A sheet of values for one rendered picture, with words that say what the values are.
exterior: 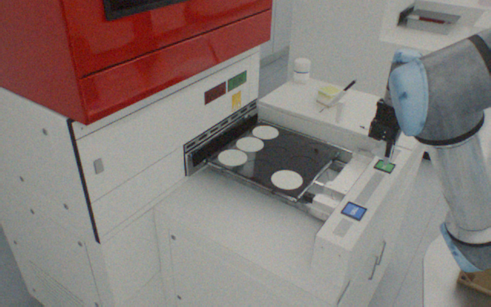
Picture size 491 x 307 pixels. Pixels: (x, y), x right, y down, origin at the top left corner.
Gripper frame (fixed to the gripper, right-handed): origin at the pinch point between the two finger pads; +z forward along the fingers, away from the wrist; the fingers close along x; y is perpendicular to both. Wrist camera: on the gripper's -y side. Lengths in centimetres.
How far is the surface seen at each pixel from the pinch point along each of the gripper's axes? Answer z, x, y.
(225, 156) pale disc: 8, 18, 50
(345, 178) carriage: 10.1, 2.1, 11.6
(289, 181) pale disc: 8.1, 17.2, 24.9
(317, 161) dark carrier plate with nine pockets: 8.1, 1.5, 22.7
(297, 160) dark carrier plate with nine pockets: 8.2, 4.7, 28.8
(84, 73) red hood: -37, 64, 54
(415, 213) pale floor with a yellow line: 98, -109, -4
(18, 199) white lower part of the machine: 21, 66, 103
